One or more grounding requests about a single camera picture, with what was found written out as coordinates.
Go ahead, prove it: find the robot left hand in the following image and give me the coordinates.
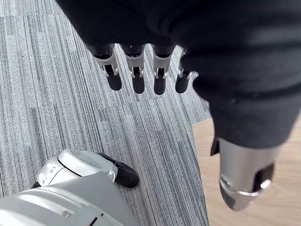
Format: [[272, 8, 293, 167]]
[[55, 0, 301, 211]]

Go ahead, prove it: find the dark robot left foot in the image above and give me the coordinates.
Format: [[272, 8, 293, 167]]
[[97, 152, 140, 188]]

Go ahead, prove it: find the robot left leg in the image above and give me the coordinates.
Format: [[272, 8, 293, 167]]
[[0, 148, 140, 226]]

